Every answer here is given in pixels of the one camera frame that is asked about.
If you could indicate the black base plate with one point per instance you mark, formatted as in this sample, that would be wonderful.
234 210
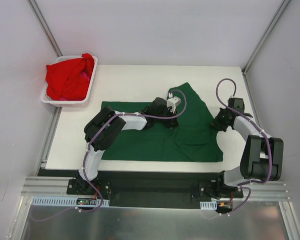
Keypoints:
149 189

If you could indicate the aluminium frame post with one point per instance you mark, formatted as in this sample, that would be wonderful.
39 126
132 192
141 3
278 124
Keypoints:
45 27
267 33

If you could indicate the red t shirt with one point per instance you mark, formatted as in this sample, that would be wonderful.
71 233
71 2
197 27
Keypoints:
69 80

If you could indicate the left aluminium frame post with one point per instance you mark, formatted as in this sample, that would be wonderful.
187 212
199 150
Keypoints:
45 27

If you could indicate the aluminium rail beam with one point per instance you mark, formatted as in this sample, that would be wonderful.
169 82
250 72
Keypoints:
57 186

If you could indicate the green t shirt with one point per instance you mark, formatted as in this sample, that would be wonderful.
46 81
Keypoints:
194 140

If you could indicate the slotted cable duct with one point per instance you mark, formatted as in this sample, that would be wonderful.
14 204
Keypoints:
212 205
68 202

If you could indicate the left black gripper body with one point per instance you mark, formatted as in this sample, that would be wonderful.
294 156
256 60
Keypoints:
171 120

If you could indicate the white plastic basket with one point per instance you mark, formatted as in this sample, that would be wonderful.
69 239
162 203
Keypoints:
80 103

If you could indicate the left slotted cable duct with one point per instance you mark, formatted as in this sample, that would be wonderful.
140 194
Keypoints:
68 202

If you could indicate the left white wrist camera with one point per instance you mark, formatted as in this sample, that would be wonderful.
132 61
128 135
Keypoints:
172 102

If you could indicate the right aluminium frame post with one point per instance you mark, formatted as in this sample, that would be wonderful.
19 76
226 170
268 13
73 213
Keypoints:
267 33

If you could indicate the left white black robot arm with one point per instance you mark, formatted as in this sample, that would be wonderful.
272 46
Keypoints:
102 131

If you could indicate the right slotted cable duct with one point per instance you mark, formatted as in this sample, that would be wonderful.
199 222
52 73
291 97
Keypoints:
212 205

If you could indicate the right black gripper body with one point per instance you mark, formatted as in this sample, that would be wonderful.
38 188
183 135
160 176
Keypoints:
218 122

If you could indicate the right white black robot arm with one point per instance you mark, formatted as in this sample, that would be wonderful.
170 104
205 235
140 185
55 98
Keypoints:
262 157

